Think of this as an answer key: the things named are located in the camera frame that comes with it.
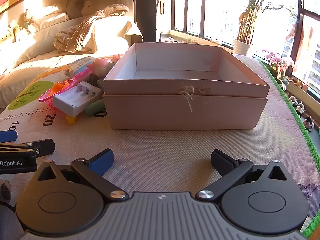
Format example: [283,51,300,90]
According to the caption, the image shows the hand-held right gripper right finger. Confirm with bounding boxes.
[196,149,288,203]

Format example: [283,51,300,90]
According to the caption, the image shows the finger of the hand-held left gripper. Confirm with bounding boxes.
[0,130,18,143]
[21,139,56,158]

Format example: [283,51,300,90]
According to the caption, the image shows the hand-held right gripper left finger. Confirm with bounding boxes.
[37,148,130,202]

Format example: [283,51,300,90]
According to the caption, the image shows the white battery charger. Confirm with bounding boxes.
[52,81,104,118]

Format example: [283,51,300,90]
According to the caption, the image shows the green toy handle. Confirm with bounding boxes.
[84,98,107,117]

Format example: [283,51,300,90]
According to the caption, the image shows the orange plastic toy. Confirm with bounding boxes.
[49,82,63,97]

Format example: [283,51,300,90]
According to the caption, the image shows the pink cardboard box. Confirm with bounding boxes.
[102,42,271,131]

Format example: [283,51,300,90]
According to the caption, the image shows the pink plastic toy net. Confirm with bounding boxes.
[39,69,92,106]

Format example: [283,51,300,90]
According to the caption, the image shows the blue tissue packet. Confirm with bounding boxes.
[65,57,97,77]

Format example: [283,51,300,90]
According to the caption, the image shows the pink toy figure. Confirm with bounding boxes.
[86,57,113,77]

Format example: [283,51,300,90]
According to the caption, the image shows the printed play mat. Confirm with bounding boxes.
[0,54,320,240]

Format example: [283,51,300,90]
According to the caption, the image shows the pink potted flowers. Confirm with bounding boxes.
[261,49,296,78]

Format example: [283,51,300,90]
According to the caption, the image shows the cream pillow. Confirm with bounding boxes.
[27,0,69,33]

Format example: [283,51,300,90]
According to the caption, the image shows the crumpled brown blanket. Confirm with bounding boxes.
[53,3,143,54]

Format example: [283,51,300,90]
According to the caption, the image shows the tall potted plant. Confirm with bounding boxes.
[232,0,303,56]

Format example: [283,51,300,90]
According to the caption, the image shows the grey plush toy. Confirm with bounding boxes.
[66,0,83,19]

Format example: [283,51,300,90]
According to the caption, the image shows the white plush toy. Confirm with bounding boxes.
[80,0,96,16]

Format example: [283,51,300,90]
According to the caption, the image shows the white upright vacuum cleaner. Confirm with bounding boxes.
[154,0,173,43]

